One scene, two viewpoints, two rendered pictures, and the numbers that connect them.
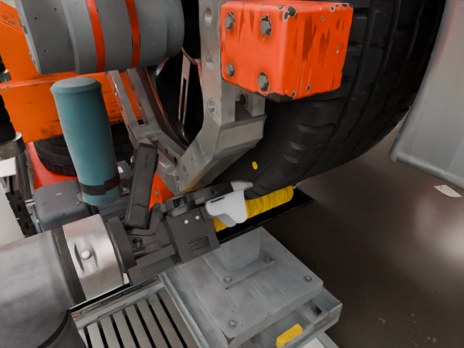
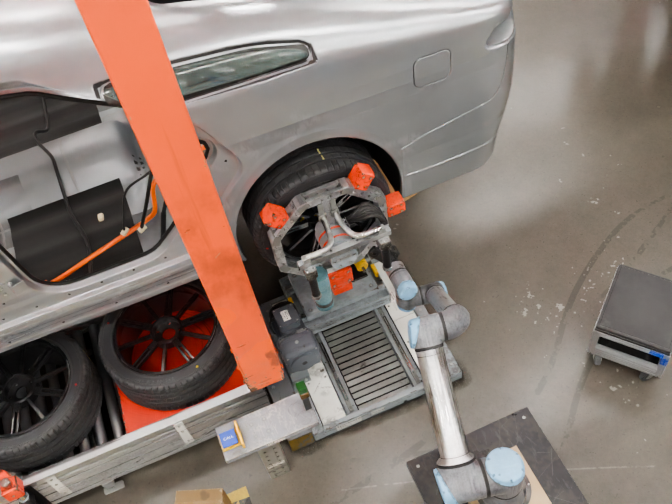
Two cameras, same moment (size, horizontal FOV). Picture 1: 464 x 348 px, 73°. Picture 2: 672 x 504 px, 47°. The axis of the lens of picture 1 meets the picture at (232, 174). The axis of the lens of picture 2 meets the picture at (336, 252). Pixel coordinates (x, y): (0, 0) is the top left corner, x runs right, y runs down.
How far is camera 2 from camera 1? 3.47 m
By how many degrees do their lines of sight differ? 54
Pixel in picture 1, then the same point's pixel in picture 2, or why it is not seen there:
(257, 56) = (399, 208)
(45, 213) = (313, 343)
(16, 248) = (401, 275)
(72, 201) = (305, 333)
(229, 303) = (360, 285)
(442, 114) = (408, 189)
